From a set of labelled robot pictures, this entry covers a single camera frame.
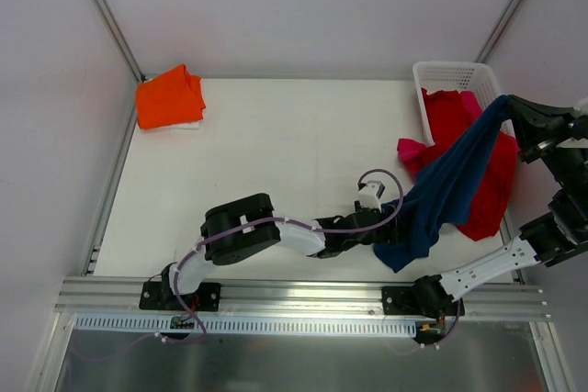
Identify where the navy blue printed t-shirt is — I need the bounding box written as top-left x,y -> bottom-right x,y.
373,95 -> 509,273

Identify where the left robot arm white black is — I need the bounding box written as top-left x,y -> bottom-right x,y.
157,193 -> 403,310

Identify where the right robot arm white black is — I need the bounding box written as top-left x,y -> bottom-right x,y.
410,95 -> 587,318

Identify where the white plastic basket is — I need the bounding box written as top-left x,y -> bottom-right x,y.
413,61 -> 502,145

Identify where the red t-shirt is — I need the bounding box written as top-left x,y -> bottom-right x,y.
406,89 -> 518,241

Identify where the folded orange t-shirt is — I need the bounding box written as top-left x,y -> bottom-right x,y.
135,64 -> 207,130

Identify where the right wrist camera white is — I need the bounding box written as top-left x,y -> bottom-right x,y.
574,97 -> 588,115

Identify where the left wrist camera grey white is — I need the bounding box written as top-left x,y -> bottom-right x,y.
357,180 -> 385,211

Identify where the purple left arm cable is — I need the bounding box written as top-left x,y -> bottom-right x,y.
160,168 -> 405,345

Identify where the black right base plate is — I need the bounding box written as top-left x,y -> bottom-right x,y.
381,286 -> 465,319

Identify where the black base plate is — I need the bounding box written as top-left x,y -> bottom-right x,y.
139,280 -> 221,312
381,286 -> 465,319

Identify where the right aluminium frame post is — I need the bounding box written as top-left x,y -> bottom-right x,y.
474,0 -> 525,63

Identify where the aluminium frame post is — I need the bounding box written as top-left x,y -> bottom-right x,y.
474,0 -> 525,63
68,0 -> 147,83

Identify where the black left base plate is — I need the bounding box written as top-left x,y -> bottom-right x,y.
139,280 -> 221,312

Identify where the white slotted cable duct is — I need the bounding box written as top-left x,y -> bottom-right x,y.
74,314 -> 417,338

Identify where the aluminium mounting rail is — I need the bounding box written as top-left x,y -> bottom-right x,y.
55,276 -> 553,322

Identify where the left aluminium frame post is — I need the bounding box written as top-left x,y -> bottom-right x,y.
68,0 -> 147,83

